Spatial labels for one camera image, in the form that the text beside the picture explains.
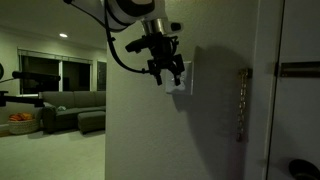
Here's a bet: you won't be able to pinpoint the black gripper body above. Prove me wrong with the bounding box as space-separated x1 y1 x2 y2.
144 33 185 76

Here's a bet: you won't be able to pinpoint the recessed ceiling light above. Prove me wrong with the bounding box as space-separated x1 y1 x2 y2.
59 33 68 38

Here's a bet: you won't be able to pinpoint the white light switch plate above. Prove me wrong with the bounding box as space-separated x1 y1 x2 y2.
165 61 194 95

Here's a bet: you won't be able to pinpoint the woven basket with orange items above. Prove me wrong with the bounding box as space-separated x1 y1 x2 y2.
8 113 39 135

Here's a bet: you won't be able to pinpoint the brass chain slide track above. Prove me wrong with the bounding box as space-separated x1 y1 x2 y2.
277 61 320 78

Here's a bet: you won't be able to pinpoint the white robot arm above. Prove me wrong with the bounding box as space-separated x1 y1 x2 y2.
63 0 185 86

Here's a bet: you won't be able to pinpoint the dark window with blinds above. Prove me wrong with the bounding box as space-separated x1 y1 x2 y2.
18 49 92 95

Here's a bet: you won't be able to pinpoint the black camera on stand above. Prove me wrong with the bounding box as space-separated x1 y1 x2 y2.
0 71 61 107

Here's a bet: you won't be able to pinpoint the brass door chain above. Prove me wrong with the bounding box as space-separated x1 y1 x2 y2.
235 68 253 143

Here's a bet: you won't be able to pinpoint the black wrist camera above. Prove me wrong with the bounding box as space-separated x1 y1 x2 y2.
125 38 148 53

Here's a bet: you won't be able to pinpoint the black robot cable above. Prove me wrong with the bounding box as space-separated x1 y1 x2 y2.
68 0 150 74

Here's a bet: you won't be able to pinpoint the black deadbolt knob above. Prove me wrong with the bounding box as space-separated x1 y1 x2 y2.
289 159 320 180

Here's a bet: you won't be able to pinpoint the grey sectional sofa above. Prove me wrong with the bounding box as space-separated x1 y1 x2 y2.
40 91 106 134

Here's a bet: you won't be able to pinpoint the grey ottoman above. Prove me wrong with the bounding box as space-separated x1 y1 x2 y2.
78 111 106 134

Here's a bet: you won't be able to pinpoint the white door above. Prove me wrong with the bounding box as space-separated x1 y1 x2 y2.
267 0 320 180

